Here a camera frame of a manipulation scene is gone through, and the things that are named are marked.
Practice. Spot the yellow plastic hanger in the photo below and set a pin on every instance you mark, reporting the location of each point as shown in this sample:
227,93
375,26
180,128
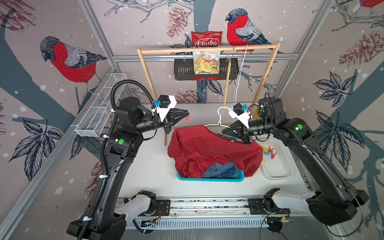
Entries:
228,77

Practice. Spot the slate blue t-shirt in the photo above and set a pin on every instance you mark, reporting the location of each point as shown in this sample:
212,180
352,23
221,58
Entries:
226,171

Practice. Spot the black wall basket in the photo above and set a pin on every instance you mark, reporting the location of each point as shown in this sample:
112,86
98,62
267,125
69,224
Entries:
184,71

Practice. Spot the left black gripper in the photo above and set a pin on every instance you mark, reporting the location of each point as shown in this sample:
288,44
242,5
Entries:
168,123

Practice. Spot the teal plastic basket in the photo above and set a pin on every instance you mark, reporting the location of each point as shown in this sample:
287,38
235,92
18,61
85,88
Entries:
236,178

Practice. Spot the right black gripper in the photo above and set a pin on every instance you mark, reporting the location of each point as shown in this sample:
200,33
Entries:
236,129

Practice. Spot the yellow chips bag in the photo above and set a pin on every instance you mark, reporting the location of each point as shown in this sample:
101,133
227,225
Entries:
206,62

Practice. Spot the white wire hanger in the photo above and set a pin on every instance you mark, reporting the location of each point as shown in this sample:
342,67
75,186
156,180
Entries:
239,76
219,123

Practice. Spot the dark red t-shirt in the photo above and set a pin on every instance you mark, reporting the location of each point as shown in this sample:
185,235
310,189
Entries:
196,148

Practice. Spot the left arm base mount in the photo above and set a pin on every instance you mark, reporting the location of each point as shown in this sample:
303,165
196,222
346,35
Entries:
160,208

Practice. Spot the red Chuba snack bag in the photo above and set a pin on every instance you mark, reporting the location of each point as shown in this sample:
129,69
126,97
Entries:
207,40

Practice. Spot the white wire shelf basket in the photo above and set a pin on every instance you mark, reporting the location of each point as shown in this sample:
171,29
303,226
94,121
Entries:
100,110

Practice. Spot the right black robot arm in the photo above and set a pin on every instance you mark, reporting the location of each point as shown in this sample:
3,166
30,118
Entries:
337,201

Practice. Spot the white plastic tray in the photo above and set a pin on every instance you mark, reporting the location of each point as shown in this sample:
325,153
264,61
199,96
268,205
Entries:
280,167

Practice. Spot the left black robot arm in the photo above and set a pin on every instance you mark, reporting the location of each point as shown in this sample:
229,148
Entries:
101,221

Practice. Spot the wooden clothes rack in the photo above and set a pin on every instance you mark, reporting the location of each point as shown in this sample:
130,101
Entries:
206,83

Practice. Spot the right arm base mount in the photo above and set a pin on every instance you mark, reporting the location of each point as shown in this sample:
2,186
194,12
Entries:
260,206

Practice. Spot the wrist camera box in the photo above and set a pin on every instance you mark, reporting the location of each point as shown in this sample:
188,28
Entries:
241,113
164,104

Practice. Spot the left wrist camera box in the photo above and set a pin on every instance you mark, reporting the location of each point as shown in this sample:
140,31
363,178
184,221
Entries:
164,104

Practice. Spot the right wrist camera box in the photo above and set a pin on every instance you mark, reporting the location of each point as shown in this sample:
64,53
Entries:
241,113

